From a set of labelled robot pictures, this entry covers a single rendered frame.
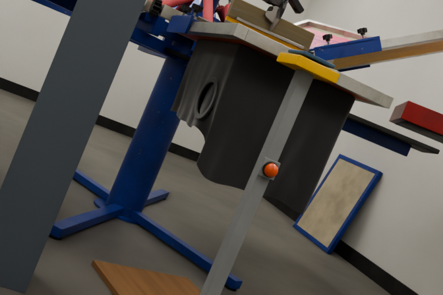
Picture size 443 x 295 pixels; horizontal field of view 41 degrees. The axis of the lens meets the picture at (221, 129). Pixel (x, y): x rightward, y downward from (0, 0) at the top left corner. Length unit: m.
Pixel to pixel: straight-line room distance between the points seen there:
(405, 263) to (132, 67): 3.59
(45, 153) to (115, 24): 0.43
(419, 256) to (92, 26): 2.99
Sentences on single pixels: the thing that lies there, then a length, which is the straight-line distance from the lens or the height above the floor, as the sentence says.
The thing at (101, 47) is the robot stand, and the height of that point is 0.77.
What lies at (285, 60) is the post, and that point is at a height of 0.93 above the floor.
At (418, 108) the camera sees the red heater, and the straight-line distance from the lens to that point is 2.86.
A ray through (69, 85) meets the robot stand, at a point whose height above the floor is 0.63.
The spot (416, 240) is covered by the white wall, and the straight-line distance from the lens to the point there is 4.24.
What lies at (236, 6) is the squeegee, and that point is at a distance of 2.20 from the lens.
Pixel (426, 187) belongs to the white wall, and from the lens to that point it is 4.32.
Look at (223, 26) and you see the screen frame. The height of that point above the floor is 0.98.
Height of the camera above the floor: 0.77
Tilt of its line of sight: 3 degrees down
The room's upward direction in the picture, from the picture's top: 23 degrees clockwise
